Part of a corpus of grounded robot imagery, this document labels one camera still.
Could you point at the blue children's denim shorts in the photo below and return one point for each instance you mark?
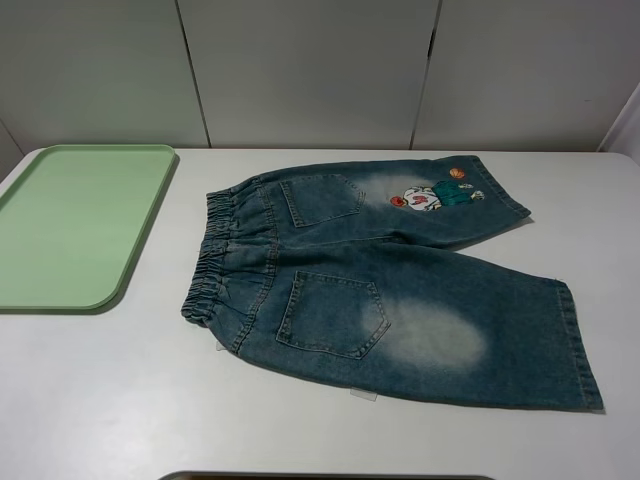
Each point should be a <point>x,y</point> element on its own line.
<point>350,274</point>

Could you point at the light green plastic tray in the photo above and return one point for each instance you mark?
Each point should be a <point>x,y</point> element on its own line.
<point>73,222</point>

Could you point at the clear tape piece lower centre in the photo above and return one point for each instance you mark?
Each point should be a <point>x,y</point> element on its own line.
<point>364,394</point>

